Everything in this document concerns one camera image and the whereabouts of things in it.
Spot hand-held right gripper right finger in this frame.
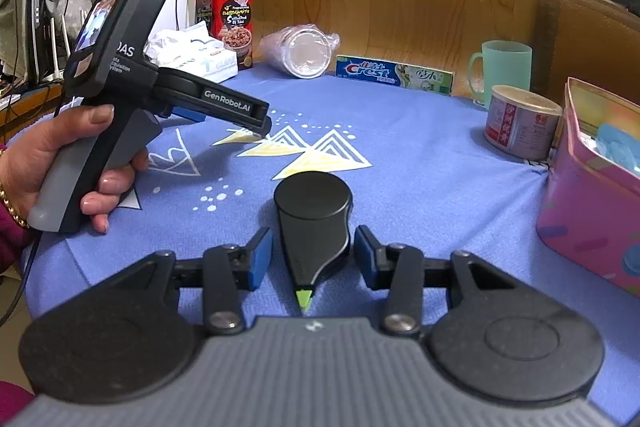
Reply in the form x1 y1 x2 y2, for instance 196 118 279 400
354 225 526 337

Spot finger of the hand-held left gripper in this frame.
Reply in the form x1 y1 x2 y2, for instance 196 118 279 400
192 78 272 138
160 103 208 124

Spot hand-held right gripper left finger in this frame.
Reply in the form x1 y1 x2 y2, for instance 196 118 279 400
102 227 273 337

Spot black green-tipped marker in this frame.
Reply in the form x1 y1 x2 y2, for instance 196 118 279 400
274 173 355 313

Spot pink tin box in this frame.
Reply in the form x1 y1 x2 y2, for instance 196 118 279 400
536 77 640 298

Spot person's left forearm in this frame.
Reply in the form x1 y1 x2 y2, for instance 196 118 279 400
0 187 33 275

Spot person's left hand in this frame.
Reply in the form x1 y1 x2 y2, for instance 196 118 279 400
0 103 151 235

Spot white tissue pack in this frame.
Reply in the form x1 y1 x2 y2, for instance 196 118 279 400
145 21 238 82

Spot red snack box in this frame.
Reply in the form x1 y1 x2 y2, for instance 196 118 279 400
195 0 254 72

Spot black router with white antennas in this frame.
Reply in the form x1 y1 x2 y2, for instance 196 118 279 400
27 0 71 85

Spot wrapped clear plastic cups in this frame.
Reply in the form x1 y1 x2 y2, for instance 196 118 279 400
259 24 341 79

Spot blue printed cloth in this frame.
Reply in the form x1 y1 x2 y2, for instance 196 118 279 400
5 67 640 425

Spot wooden side table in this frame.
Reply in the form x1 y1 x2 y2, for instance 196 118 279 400
0 82 66 142

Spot blue green toothpaste box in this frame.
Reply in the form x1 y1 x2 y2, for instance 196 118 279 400
335 55 455 96

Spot red label tin can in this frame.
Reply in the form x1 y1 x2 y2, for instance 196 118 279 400
484 85 563 161

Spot green plastic mug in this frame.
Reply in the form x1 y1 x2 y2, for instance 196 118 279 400
467 40 533 110

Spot person's magenta clothing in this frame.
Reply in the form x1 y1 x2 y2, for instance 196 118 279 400
0 379 36 427

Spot brown chair back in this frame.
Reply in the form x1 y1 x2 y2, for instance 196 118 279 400
532 0 640 108

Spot gold bracelet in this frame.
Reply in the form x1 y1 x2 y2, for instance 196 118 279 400
0 189 28 228

